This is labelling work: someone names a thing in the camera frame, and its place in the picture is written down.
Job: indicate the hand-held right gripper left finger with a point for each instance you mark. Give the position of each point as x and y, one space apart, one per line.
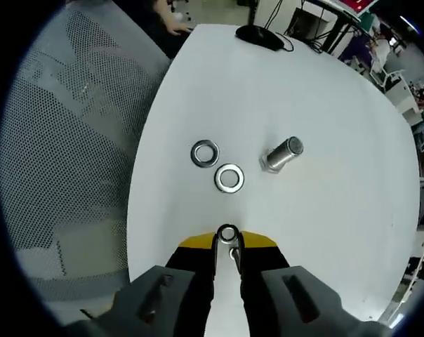
184 281

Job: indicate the black box under stand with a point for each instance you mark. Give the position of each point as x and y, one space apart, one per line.
303 22

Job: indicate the small steel washer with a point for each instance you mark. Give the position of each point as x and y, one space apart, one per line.
220 235

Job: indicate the black laptop stand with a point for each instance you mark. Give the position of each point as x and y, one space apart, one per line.
335 35

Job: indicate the large bright steel washer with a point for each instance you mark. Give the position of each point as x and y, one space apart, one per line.
218 179

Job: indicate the white office chair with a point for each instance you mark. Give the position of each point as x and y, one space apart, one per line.
387 79

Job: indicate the white laptop with red screen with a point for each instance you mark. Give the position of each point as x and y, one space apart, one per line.
356 4

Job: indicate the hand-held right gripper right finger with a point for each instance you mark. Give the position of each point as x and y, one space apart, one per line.
268 281

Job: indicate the person's left hand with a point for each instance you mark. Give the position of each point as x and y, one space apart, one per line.
178 27

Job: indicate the large dark-rimmed washer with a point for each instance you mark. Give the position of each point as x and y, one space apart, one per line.
194 154

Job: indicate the thick threaded steel stud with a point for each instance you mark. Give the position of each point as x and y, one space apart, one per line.
280 158

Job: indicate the black computer mouse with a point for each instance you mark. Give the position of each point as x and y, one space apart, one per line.
257 35

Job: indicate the grey mesh chair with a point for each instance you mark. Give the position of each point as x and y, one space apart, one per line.
75 140

